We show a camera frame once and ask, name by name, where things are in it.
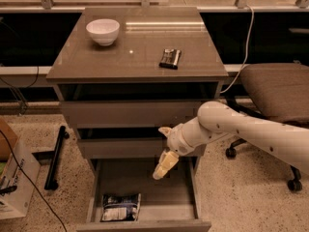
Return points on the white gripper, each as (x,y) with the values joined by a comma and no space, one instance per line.
(177,139)

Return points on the blue chip bag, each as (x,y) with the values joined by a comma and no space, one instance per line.
(120,207)

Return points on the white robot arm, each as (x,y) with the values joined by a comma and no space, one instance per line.
(214,120)

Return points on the grey bottom drawer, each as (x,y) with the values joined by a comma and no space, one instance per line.
(167,205)

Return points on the grey drawer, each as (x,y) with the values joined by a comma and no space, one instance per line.
(115,105)
(120,143)
(167,205)

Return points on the grey middle drawer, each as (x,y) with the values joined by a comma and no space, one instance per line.
(120,143)

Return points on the grey drawer cabinet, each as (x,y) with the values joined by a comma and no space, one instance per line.
(135,55)

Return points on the grey top drawer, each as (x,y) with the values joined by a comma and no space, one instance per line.
(115,105)

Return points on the dark snack bar packet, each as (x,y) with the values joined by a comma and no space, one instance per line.
(170,59)

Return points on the black metal bar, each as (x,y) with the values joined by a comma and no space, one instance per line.
(51,183)

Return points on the brown office chair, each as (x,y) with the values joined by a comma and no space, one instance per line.
(280,91)

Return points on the white ceramic bowl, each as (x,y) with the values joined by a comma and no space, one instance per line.
(103,31)

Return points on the white cardboard box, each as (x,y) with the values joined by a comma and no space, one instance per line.
(15,204)

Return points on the brown cardboard box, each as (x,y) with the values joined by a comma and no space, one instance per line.
(8,139)

